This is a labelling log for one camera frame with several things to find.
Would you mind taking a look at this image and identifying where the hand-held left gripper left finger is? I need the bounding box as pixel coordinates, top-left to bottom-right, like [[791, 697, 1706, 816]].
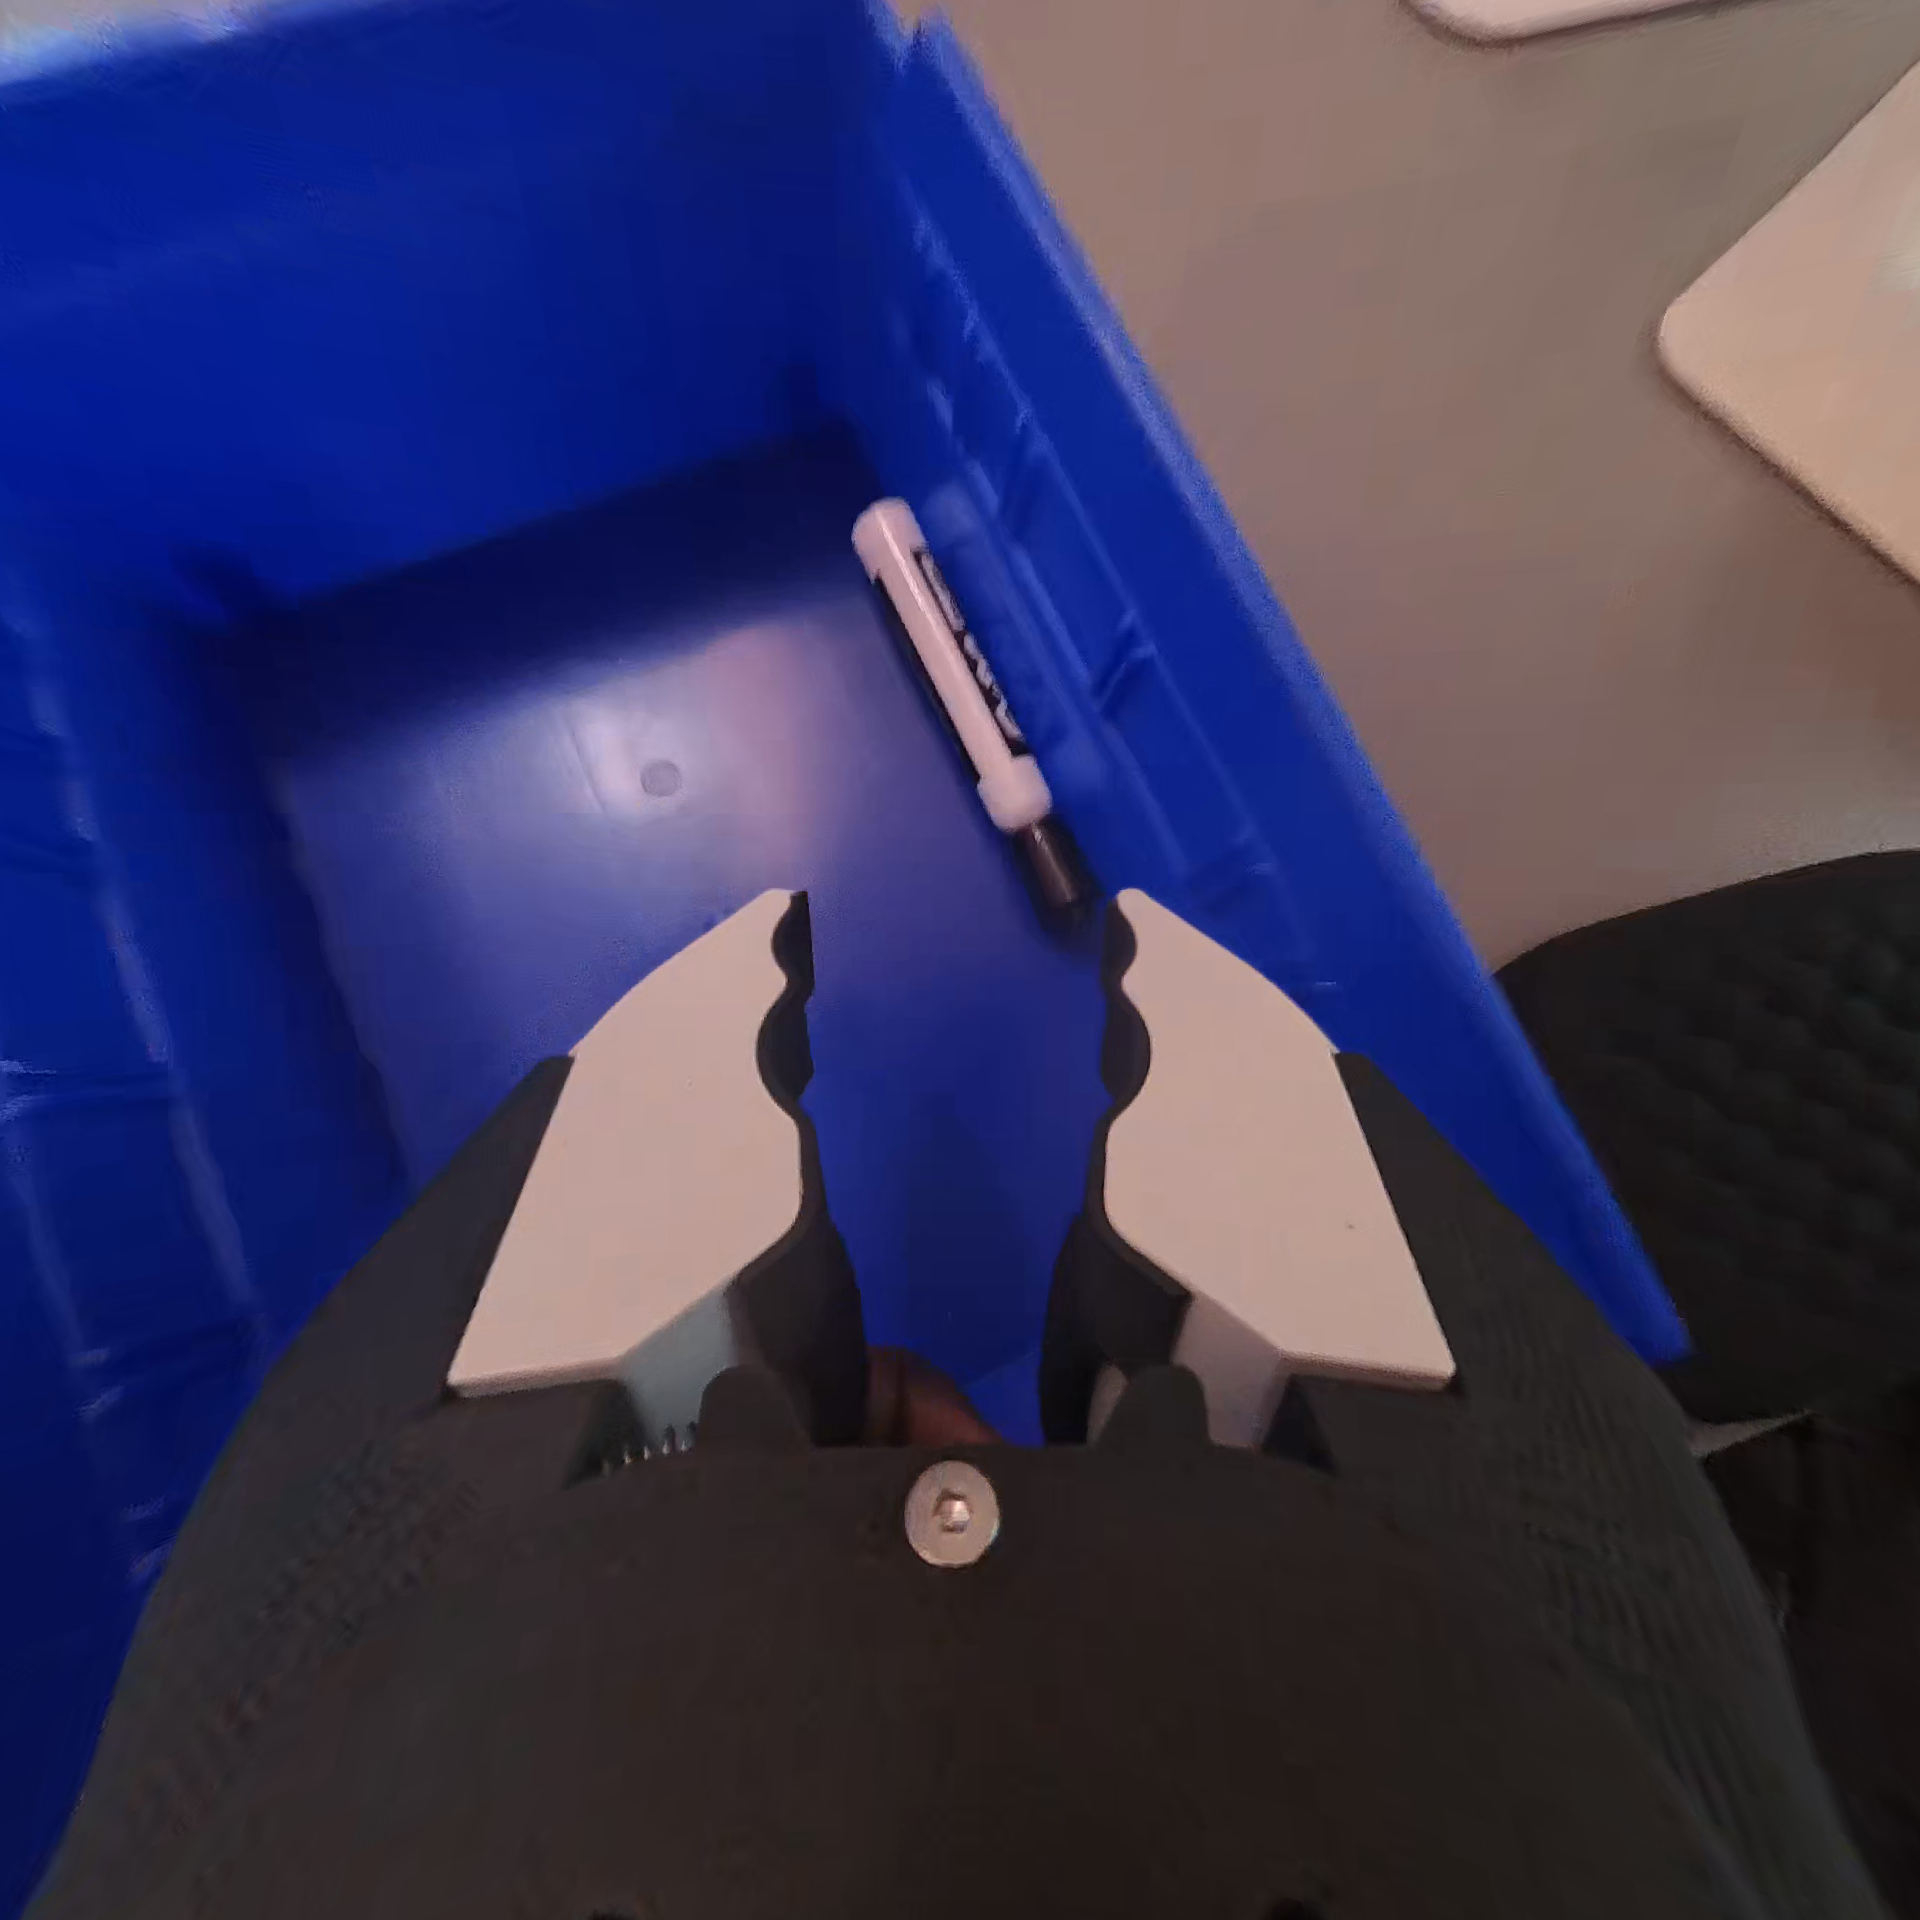
[[447, 892, 873, 1443]]

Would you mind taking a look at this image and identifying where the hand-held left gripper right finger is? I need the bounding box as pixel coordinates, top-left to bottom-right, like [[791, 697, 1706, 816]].
[[1045, 892, 1455, 1451]]

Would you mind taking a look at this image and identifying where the black whiteboard marker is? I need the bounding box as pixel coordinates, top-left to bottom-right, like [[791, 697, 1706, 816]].
[[855, 492, 1049, 836]]

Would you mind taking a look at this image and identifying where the blue plastic bin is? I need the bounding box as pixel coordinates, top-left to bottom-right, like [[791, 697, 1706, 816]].
[[0, 0, 1692, 1809]]

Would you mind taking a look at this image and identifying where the white whiteboard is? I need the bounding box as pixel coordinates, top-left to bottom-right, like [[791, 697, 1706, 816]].
[[1662, 58, 1920, 590]]

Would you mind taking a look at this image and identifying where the black knobbly rounded object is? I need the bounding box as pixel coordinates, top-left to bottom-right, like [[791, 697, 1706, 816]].
[[1493, 850, 1920, 1443]]

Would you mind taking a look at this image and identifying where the white table sign stand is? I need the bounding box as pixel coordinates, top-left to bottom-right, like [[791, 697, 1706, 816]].
[[1407, 0, 1687, 44]]

